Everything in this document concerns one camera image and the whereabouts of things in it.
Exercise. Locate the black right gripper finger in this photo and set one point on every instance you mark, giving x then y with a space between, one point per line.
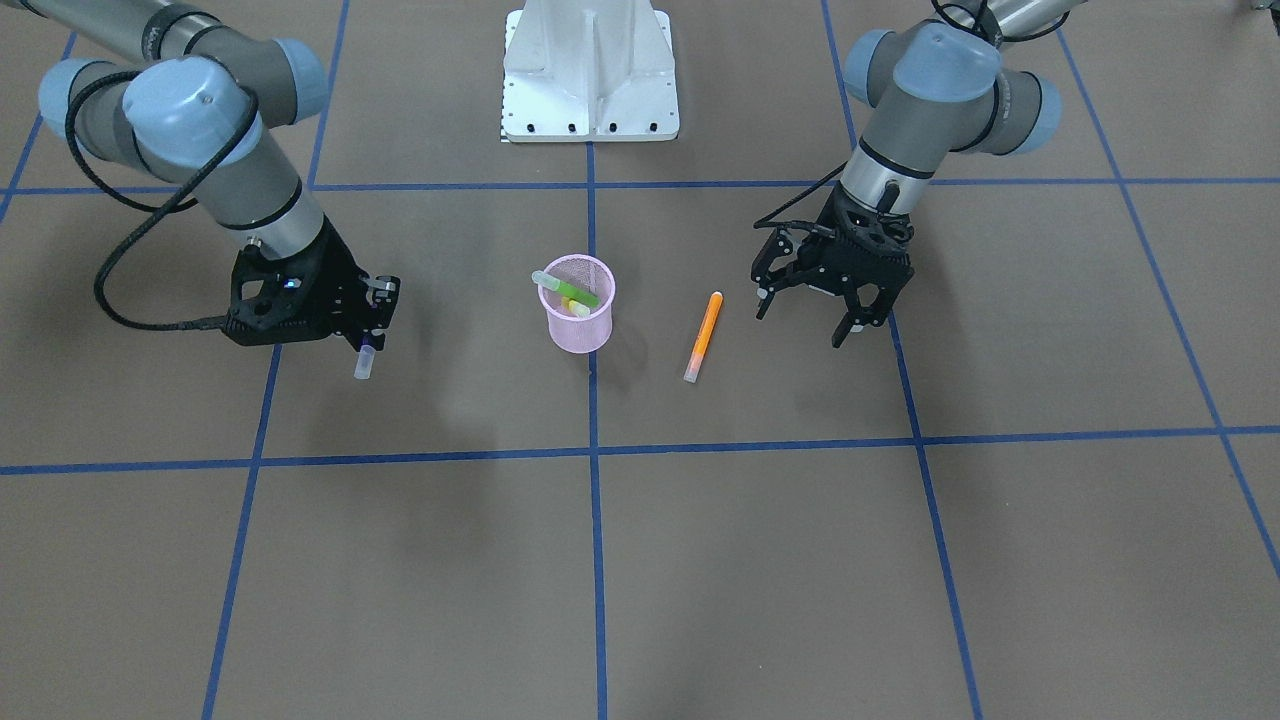
377 308

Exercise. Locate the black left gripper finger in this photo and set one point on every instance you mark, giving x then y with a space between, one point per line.
771 281

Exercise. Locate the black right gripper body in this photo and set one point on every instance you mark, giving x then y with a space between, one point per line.
335 275

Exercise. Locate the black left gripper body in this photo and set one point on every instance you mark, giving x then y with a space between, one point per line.
812 262

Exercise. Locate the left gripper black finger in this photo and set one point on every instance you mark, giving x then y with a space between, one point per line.
859 315

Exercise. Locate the purple highlighter pen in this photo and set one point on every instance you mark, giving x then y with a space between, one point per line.
365 359

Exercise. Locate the orange highlighter pen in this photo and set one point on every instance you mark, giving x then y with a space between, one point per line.
702 340

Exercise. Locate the green highlighter pen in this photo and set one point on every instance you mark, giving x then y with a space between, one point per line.
566 289

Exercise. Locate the yellow highlighter pen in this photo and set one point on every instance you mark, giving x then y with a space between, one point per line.
575 308

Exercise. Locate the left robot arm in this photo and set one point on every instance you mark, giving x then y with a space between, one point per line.
936 88

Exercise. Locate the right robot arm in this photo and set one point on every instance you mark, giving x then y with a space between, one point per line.
184 121

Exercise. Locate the pink mesh pen holder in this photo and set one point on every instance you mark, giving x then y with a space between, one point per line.
580 335

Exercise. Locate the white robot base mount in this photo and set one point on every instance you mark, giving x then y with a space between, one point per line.
589 72

